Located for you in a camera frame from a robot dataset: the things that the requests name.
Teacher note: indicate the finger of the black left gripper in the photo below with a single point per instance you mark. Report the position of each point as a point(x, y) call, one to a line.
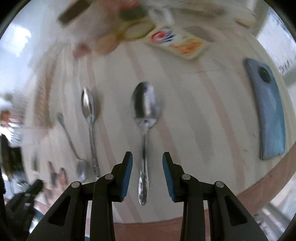
point(21, 207)

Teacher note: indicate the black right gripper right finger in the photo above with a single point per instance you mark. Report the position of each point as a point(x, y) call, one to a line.
point(228, 218)

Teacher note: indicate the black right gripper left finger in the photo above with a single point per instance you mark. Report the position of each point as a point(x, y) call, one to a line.
point(66, 219)

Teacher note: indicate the long slim metal spoon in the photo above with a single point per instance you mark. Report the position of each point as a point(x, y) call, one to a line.
point(81, 167)

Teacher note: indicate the ornate metal spoon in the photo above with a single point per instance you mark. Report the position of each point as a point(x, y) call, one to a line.
point(89, 112)

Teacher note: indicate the cat print mat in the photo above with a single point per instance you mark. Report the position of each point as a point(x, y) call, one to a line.
point(58, 182)

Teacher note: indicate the blue smartphone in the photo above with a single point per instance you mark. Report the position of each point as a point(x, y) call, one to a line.
point(269, 109)

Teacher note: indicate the small orange seasoning packet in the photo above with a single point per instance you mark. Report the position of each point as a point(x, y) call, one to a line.
point(176, 41)

